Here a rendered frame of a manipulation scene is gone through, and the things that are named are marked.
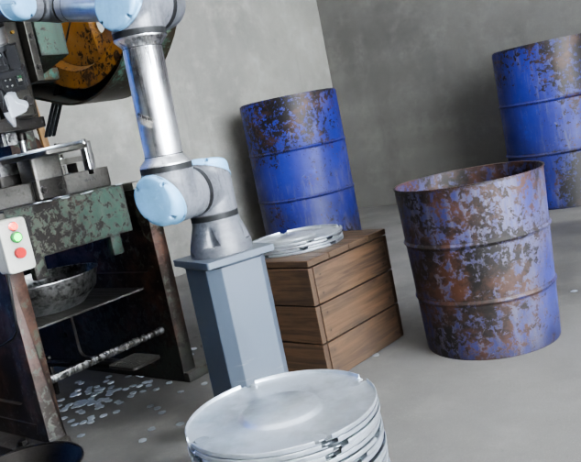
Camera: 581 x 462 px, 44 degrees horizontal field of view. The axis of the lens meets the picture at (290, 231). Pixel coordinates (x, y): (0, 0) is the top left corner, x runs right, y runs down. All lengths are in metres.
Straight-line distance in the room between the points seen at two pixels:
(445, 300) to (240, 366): 0.61
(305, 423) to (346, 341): 1.05
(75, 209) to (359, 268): 0.84
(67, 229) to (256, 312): 0.66
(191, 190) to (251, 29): 3.37
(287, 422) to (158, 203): 0.68
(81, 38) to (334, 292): 1.23
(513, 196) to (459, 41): 3.07
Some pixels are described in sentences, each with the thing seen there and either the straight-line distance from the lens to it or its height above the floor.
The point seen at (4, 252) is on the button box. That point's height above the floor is 0.55.
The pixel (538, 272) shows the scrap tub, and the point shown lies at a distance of 2.01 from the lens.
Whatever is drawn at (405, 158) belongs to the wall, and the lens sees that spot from 5.19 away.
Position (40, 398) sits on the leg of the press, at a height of 0.15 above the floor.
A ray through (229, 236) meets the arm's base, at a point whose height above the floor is 0.49.
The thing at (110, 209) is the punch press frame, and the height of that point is 0.58.
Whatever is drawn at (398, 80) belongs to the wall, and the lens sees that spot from 5.15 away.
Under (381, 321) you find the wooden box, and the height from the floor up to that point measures 0.08.
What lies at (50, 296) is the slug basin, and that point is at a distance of 2.20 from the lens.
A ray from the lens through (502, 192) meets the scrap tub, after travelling 1.91.
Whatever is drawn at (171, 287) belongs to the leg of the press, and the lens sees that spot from 2.25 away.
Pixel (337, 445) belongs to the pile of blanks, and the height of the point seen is 0.29.
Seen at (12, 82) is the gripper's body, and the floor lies 0.96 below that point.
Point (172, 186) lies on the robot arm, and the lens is 1.55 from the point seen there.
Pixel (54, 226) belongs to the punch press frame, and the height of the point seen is 0.57.
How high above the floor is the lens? 0.72
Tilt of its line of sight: 8 degrees down
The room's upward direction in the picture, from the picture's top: 11 degrees counter-clockwise
